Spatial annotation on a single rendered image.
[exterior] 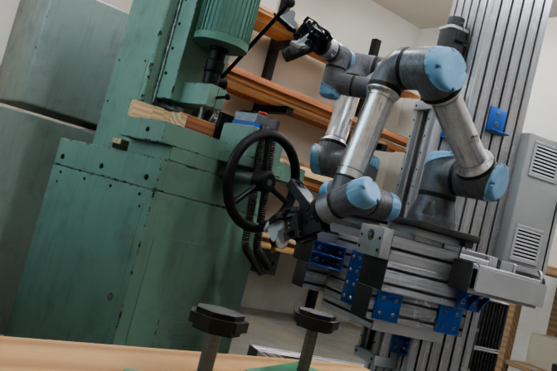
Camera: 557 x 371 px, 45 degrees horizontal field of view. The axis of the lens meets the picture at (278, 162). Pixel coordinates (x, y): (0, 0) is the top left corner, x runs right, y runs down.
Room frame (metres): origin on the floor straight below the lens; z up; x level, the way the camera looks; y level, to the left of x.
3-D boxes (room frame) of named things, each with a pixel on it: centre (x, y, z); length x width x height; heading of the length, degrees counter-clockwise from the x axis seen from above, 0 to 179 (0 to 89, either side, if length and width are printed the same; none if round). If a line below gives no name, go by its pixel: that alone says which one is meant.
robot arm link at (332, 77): (2.34, -0.13, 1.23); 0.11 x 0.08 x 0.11; 72
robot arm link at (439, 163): (2.08, -0.51, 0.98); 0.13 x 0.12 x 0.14; 43
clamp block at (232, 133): (2.01, 0.09, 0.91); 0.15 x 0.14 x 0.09; 136
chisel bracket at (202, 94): (2.12, 0.28, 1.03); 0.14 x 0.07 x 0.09; 46
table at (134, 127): (2.07, 0.15, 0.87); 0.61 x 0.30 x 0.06; 136
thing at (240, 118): (2.02, 0.09, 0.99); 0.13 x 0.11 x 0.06; 136
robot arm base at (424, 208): (2.09, -0.50, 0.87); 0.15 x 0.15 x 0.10
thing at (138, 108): (2.16, 0.25, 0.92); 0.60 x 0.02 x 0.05; 136
